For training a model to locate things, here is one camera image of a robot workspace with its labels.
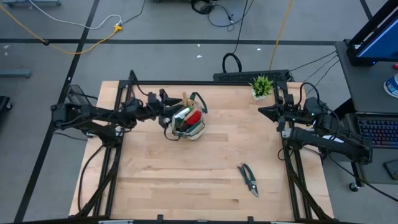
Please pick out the white wipes canister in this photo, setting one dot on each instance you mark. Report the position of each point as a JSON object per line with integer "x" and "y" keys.
{"x": 392, "y": 87}

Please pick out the green plant in white pot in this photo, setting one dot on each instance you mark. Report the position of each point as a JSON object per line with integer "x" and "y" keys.
{"x": 262, "y": 86}

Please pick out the silver mounting bracket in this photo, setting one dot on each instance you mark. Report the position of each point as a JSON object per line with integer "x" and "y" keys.
{"x": 287, "y": 133}
{"x": 89, "y": 135}

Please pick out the black phone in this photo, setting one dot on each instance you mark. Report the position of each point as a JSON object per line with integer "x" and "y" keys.
{"x": 391, "y": 169}

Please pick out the cream green canvas gardening bag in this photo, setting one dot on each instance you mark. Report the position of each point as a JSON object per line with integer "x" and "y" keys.
{"x": 194, "y": 133}

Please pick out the backlit black keyboard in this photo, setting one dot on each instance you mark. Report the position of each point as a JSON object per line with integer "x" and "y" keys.
{"x": 382, "y": 132}

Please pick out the white and green bottle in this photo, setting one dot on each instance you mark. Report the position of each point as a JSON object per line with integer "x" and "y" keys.
{"x": 182, "y": 113}

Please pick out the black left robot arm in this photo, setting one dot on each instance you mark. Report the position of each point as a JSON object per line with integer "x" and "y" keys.
{"x": 87, "y": 116}

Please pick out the black computer monitor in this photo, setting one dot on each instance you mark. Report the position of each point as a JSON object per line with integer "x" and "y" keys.
{"x": 379, "y": 43}

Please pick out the grey desk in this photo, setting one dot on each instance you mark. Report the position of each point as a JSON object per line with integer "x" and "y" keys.
{"x": 351, "y": 87}

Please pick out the silver aluminium bar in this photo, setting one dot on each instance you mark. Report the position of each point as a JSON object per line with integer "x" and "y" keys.
{"x": 116, "y": 222}

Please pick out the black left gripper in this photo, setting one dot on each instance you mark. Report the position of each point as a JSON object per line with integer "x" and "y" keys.
{"x": 152, "y": 110}

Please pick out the black desk caster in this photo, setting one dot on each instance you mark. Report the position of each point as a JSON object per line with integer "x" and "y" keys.
{"x": 354, "y": 186}

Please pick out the black power strip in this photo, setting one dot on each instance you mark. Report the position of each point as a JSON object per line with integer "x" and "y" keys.
{"x": 236, "y": 76}

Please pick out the black mesh box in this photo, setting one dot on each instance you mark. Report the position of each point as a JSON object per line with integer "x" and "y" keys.
{"x": 77, "y": 95}

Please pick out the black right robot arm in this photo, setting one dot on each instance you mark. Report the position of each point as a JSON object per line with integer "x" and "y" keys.
{"x": 329, "y": 141}

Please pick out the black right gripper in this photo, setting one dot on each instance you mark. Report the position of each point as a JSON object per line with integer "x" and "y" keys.
{"x": 293, "y": 116}

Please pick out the black chair base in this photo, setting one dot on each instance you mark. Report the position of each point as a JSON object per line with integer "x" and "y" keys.
{"x": 4, "y": 104}

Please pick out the black aluminium table frame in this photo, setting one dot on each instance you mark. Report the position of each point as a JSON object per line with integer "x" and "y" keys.
{"x": 217, "y": 82}

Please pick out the grey desk foot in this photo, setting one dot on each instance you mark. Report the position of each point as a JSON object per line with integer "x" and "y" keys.
{"x": 15, "y": 73}
{"x": 31, "y": 3}

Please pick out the white paper sheet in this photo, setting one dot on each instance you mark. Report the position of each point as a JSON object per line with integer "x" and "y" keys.
{"x": 334, "y": 139}

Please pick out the red black gardening glove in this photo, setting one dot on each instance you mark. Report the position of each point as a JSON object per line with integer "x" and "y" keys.
{"x": 195, "y": 118}

